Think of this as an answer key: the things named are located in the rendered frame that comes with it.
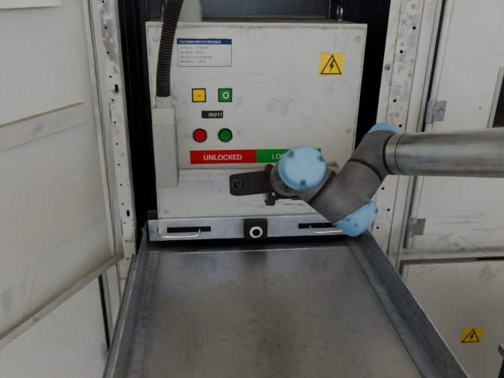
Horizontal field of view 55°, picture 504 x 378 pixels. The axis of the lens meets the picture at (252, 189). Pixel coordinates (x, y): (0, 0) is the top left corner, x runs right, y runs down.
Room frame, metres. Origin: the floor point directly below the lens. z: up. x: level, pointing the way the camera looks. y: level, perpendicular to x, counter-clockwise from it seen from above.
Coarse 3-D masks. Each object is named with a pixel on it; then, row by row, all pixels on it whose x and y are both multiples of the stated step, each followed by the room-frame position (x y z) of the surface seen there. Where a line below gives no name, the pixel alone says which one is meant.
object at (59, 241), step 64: (0, 0) 0.83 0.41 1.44; (64, 0) 1.00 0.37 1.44; (0, 64) 0.84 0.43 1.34; (64, 64) 0.98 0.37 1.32; (0, 128) 0.80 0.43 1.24; (64, 128) 0.93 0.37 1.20; (0, 192) 0.80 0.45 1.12; (64, 192) 0.94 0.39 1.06; (0, 256) 0.78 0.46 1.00; (64, 256) 0.91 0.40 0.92; (0, 320) 0.75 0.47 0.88
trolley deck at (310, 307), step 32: (160, 256) 1.04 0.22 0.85; (192, 256) 1.04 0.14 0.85; (224, 256) 1.05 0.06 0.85; (256, 256) 1.05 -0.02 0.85; (288, 256) 1.05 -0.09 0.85; (320, 256) 1.05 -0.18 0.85; (352, 256) 1.06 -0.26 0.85; (128, 288) 0.90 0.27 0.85; (160, 288) 0.91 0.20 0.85; (192, 288) 0.91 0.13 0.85; (224, 288) 0.91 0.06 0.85; (256, 288) 0.91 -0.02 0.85; (288, 288) 0.92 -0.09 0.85; (320, 288) 0.92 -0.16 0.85; (352, 288) 0.92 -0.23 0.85; (160, 320) 0.80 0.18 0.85; (192, 320) 0.80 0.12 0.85; (224, 320) 0.80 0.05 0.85; (256, 320) 0.80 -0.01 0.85; (288, 320) 0.80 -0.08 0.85; (320, 320) 0.80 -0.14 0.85; (352, 320) 0.81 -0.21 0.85; (384, 320) 0.81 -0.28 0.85; (160, 352) 0.70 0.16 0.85; (192, 352) 0.71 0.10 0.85; (224, 352) 0.71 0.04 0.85; (256, 352) 0.71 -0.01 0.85; (288, 352) 0.71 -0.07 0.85; (320, 352) 0.71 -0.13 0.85; (352, 352) 0.71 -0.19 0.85; (384, 352) 0.71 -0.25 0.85
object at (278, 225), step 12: (156, 216) 1.11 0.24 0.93; (216, 216) 1.11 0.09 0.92; (228, 216) 1.11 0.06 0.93; (240, 216) 1.11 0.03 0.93; (252, 216) 1.12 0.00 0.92; (264, 216) 1.12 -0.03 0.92; (276, 216) 1.12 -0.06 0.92; (288, 216) 1.12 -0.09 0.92; (300, 216) 1.12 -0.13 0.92; (312, 216) 1.13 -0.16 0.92; (156, 228) 1.09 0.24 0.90; (168, 228) 1.09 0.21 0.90; (180, 228) 1.09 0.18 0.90; (192, 228) 1.10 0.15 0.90; (204, 228) 1.10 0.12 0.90; (216, 228) 1.10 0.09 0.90; (228, 228) 1.10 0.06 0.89; (240, 228) 1.11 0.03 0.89; (276, 228) 1.12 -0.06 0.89; (288, 228) 1.12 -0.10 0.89; (300, 228) 1.13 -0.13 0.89; (324, 228) 1.13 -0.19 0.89; (336, 228) 1.13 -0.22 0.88; (156, 240) 1.09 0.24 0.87
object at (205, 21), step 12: (156, 24) 1.10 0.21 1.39; (180, 24) 1.11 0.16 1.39; (192, 24) 1.11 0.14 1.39; (204, 24) 1.11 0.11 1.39; (216, 24) 1.11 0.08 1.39; (228, 24) 1.12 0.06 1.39; (240, 24) 1.12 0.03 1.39; (252, 24) 1.12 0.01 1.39; (264, 24) 1.13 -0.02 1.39; (276, 24) 1.13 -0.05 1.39; (288, 24) 1.13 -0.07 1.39; (300, 24) 1.13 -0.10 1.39; (312, 24) 1.14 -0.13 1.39; (324, 24) 1.14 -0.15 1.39; (336, 24) 1.14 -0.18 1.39; (348, 24) 1.15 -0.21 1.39; (360, 24) 1.15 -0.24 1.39; (360, 84) 1.15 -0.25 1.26
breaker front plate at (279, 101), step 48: (240, 48) 1.12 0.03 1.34; (288, 48) 1.13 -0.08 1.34; (336, 48) 1.14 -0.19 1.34; (240, 96) 1.12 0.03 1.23; (288, 96) 1.13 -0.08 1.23; (336, 96) 1.14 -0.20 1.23; (192, 144) 1.11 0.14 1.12; (240, 144) 1.12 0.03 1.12; (288, 144) 1.13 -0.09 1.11; (336, 144) 1.14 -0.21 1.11; (192, 192) 1.11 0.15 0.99
